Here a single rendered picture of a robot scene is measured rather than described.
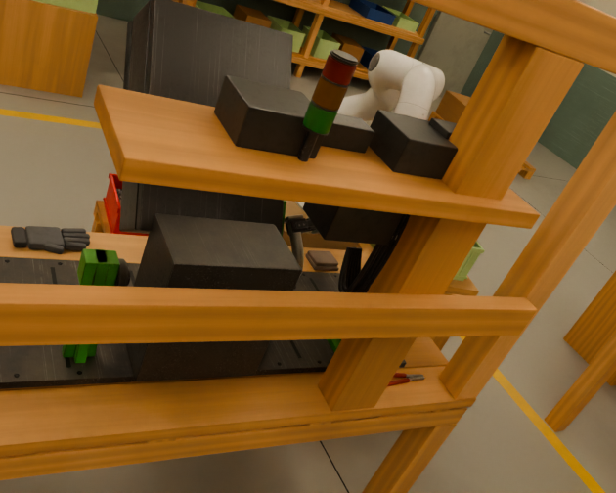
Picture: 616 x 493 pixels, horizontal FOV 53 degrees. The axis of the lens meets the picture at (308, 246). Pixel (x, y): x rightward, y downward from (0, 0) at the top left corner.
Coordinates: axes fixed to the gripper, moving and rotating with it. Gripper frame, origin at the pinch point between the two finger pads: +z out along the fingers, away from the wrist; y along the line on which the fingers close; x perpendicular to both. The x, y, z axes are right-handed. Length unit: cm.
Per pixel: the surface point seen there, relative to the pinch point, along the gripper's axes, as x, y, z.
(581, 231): 16, 32, -61
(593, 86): -183, -456, -652
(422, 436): 67, -24, -37
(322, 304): 20.1, 32.9, 11.2
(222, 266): 8.4, 22.3, 26.9
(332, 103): -12, 58, 12
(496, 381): 88, -153, -164
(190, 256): 5.3, 21.9, 33.0
